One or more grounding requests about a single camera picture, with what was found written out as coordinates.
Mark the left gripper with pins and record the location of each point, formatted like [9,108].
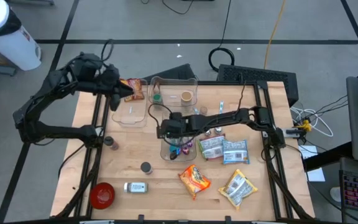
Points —
[110,79]

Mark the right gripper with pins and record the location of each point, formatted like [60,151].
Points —
[172,127]

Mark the Maruchan roast beef ramen pack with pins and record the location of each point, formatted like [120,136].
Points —
[137,88]

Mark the purple iridescent spoon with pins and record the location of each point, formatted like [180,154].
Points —
[190,144]

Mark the brown food pouch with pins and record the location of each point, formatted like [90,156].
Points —
[155,85]

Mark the green lid herb jar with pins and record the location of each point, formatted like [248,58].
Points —
[157,98]

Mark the tan lid white canister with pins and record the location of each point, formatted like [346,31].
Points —
[186,97]

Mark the orange spice jar black lid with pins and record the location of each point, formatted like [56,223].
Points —
[111,143]

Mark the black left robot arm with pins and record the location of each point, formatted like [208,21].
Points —
[47,93]

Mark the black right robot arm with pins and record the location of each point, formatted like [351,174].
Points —
[222,116]

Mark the clear plastic bin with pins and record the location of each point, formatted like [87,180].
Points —
[193,155]
[132,116]
[172,90]

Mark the green white ramen pack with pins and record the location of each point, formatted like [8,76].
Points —
[211,147]

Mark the dark spice jar grey lid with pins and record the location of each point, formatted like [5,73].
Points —
[145,168]

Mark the black angled panel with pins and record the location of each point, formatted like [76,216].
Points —
[176,73]

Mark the orange ramen noodle pack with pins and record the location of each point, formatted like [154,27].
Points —
[194,180]

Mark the blue white ramen pack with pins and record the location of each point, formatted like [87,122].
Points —
[235,151]

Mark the white labelled spice jar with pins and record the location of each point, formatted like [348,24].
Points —
[135,187]

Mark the yellow ramen noodle pack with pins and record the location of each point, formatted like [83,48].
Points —
[237,188]

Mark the red bowl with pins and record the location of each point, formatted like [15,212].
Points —
[102,195]

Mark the grey power strip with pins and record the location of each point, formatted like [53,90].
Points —
[292,132]

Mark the white trash bin black bag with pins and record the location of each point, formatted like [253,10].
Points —
[11,46]

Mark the grey standing desk base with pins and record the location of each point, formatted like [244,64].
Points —
[33,2]

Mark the yellow connector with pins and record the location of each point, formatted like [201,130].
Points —
[304,125]

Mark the white paper sheet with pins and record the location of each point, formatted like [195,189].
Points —
[317,175]

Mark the black desk beam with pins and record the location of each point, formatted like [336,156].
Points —
[325,157]

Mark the white mouse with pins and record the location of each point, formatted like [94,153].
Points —
[335,193]

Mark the black aluminium rig frame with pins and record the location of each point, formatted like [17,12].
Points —
[207,83]

